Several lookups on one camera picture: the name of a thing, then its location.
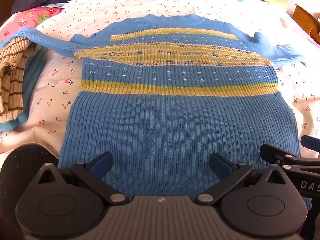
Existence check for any teal folded garment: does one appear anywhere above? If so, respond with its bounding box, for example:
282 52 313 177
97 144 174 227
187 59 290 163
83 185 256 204
0 45 48 132

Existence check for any pink cartoon print pillow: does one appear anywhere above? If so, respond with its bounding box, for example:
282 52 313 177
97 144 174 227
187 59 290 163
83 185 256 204
0 6 63 43

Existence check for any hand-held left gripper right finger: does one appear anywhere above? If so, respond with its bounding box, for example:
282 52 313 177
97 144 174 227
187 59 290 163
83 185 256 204
196 152 286 204

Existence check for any beige brown striped knit garment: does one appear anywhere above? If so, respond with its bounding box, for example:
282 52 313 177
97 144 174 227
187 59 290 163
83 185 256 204
0 37 36 124

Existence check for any white cherry print bedsheet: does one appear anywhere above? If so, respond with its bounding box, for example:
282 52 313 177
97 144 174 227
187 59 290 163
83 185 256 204
0 0 320 155

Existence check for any wooden chair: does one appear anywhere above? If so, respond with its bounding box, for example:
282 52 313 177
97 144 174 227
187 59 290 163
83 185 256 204
292 4 320 46

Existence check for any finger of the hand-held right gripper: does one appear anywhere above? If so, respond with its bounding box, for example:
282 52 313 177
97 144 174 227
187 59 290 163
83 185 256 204
259 143 320 172
301 135 320 153

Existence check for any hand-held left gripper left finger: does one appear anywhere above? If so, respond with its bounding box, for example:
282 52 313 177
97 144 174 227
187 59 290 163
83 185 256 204
37 151 129 204

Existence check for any blue striped knit sweater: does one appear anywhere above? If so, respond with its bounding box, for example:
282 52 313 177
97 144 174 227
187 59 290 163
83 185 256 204
0 14 313 211

